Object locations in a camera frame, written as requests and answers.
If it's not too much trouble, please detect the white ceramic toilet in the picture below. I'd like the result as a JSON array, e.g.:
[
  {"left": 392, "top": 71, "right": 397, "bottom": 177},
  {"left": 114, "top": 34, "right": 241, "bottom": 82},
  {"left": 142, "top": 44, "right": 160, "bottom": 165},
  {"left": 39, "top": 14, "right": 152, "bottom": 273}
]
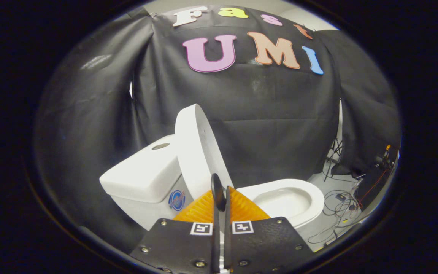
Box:
[{"left": 100, "top": 133, "right": 325, "bottom": 252}]

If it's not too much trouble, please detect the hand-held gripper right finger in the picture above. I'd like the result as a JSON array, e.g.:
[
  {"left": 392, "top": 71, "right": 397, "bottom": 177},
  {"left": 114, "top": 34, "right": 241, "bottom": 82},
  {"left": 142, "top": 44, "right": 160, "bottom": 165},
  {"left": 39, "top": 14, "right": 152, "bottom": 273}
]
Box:
[{"left": 224, "top": 186, "right": 314, "bottom": 274}]

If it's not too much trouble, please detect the white toilet lid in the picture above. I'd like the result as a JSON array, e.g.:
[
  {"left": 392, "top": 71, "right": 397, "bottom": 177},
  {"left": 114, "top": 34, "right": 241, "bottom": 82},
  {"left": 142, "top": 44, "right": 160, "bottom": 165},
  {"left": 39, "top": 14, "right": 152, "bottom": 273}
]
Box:
[{"left": 175, "top": 104, "right": 235, "bottom": 200}]

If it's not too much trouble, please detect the black light stand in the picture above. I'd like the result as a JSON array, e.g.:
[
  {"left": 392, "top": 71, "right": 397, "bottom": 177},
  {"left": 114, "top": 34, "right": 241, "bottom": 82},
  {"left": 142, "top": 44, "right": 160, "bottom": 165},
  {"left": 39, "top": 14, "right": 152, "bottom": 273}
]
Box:
[{"left": 324, "top": 101, "right": 343, "bottom": 181}]

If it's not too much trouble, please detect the black pull tab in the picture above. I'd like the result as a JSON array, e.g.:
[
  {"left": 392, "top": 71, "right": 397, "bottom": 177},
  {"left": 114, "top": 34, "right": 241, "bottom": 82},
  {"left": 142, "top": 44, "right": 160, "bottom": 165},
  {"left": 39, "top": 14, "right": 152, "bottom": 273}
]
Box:
[{"left": 211, "top": 174, "right": 227, "bottom": 212}]

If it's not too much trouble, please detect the tangle of floor cables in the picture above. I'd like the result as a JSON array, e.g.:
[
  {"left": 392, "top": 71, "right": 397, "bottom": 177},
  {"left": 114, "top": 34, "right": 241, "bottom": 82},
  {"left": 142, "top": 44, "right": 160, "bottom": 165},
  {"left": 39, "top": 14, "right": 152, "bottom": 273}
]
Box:
[{"left": 308, "top": 175, "right": 364, "bottom": 244}]

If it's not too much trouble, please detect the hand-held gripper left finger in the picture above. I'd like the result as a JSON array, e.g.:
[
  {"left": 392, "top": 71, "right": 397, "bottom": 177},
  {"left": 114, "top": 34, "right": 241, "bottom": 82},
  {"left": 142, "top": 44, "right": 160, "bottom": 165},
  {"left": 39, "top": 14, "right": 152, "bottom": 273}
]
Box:
[{"left": 130, "top": 188, "right": 221, "bottom": 274}]

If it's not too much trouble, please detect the black backdrop cloth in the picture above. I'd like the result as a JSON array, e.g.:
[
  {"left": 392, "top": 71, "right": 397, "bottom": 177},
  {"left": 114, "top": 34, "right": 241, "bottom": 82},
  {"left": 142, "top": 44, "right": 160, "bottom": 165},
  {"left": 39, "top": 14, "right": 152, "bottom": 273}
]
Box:
[{"left": 35, "top": 6, "right": 401, "bottom": 252}]

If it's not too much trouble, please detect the orange and black device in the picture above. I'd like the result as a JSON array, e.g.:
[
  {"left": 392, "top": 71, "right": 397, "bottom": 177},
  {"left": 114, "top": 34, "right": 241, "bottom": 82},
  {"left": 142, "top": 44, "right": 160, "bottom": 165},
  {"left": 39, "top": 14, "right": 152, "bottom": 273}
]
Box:
[{"left": 375, "top": 144, "right": 398, "bottom": 170}]

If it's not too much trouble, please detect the black box with red wire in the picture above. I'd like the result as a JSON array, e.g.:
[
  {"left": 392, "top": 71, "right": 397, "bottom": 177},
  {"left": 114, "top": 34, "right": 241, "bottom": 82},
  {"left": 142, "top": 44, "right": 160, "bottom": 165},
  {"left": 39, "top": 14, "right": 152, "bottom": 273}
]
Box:
[{"left": 354, "top": 167, "right": 387, "bottom": 208}]

